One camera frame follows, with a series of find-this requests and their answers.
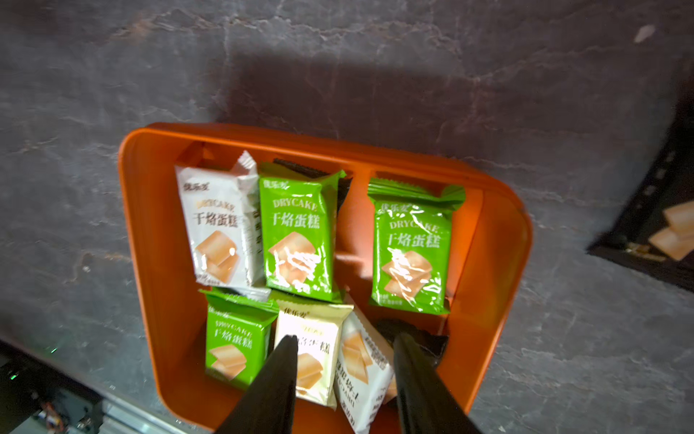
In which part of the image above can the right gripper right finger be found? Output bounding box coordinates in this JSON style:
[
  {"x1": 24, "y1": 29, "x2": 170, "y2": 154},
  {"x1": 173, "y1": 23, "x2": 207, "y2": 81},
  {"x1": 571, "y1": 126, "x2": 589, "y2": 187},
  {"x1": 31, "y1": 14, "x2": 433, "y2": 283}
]
[{"x1": 394, "y1": 334, "x2": 481, "y2": 434}]

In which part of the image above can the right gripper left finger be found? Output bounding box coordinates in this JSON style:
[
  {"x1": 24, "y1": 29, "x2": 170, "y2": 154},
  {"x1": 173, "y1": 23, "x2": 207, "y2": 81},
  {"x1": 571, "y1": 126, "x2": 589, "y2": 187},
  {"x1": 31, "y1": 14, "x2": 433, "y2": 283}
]
[{"x1": 215, "y1": 336, "x2": 298, "y2": 433}]

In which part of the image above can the green cookie pack bottom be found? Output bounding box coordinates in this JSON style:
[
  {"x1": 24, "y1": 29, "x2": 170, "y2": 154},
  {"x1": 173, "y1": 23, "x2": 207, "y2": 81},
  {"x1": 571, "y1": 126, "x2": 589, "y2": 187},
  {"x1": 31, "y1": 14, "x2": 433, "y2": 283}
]
[{"x1": 202, "y1": 290, "x2": 278, "y2": 390}]

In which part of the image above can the green cookie pack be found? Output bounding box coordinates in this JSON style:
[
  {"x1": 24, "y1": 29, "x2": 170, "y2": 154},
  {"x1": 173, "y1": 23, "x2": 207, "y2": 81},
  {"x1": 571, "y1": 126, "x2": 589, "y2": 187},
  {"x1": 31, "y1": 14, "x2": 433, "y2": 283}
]
[
  {"x1": 202, "y1": 290, "x2": 278, "y2": 390},
  {"x1": 258, "y1": 163, "x2": 346, "y2": 303}
]

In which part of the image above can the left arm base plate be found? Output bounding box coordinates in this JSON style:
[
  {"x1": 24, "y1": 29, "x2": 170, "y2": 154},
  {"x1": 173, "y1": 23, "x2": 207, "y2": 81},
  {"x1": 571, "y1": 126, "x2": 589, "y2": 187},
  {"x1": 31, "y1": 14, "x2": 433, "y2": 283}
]
[{"x1": 1, "y1": 342, "x2": 103, "y2": 433}]

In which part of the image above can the cream cookie pack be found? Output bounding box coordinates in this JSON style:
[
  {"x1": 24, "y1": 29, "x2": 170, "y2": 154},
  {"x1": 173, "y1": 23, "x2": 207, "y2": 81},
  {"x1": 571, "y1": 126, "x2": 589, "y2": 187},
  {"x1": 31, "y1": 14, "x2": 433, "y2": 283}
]
[{"x1": 269, "y1": 290, "x2": 354, "y2": 410}]

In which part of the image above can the aluminium front rail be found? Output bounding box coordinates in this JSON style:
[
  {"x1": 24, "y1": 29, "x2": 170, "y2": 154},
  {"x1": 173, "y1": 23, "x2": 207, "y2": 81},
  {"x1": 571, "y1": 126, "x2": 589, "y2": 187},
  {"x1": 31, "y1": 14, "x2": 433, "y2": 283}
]
[{"x1": 98, "y1": 397, "x2": 210, "y2": 434}]

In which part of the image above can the black cookie pack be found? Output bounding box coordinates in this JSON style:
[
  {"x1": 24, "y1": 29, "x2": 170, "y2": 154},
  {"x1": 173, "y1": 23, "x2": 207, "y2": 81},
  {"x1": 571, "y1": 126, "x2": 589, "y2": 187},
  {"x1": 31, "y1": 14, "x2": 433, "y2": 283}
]
[
  {"x1": 376, "y1": 318, "x2": 449, "y2": 370},
  {"x1": 273, "y1": 158, "x2": 352, "y2": 210},
  {"x1": 587, "y1": 72, "x2": 693, "y2": 291}
]

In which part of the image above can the white cookie pack bottom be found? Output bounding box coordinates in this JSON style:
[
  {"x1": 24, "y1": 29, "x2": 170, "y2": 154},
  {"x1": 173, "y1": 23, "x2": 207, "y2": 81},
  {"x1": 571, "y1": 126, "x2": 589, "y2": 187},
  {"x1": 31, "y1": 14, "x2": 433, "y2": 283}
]
[{"x1": 335, "y1": 296, "x2": 394, "y2": 433}]

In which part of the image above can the black cookie pack top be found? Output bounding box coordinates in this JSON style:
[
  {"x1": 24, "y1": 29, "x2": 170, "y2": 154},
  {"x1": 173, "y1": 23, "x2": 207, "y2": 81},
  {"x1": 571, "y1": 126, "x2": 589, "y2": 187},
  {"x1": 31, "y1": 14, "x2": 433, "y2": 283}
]
[{"x1": 587, "y1": 72, "x2": 693, "y2": 291}]

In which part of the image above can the white cookie pack top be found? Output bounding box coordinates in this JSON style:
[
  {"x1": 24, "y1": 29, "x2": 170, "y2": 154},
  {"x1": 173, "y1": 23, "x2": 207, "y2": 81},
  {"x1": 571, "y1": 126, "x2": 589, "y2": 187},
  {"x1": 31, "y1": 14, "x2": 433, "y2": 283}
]
[{"x1": 175, "y1": 151, "x2": 268, "y2": 294}]

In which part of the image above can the orange storage box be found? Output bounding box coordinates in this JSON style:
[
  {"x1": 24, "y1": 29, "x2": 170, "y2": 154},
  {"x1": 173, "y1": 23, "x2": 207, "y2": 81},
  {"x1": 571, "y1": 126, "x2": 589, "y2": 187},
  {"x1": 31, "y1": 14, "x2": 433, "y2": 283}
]
[{"x1": 119, "y1": 123, "x2": 533, "y2": 430}]

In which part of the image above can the white cookie pack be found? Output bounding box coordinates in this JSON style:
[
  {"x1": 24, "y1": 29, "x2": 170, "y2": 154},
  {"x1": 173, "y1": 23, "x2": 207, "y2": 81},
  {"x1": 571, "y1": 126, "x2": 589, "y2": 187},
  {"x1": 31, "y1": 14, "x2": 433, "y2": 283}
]
[
  {"x1": 335, "y1": 296, "x2": 394, "y2": 433},
  {"x1": 175, "y1": 151, "x2": 268, "y2": 294}
]

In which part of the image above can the green cookie pack top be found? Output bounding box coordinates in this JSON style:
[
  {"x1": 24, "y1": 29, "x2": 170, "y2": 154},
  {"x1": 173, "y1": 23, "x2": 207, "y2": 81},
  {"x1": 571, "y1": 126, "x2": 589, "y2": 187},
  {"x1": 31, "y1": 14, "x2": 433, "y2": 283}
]
[{"x1": 258, "y1": 163, "x2": 346, "y2": 303}]

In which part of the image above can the green cookie pack hidden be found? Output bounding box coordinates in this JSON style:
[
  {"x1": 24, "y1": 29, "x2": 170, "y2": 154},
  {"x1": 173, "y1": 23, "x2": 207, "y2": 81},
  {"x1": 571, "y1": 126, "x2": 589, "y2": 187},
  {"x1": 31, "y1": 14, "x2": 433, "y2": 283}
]
[{"x1": 368, "y1": 178, "x2": 466, "y2": 316}]

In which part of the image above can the black cookie pack bottom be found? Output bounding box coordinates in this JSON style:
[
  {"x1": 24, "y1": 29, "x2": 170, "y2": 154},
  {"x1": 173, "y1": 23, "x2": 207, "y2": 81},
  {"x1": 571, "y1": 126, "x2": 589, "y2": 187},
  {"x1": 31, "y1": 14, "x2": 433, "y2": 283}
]
[{"x1": 376, "y1": 318, "x2": 449, "y2": 370}]

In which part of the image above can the black cookie pack rear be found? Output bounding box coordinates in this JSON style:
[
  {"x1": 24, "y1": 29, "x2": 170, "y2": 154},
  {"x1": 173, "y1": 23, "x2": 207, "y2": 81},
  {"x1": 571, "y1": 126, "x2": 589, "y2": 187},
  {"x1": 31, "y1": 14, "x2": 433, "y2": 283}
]
[{"x1": 273, "y1": 158, "x2": 352, "y2": 210}]

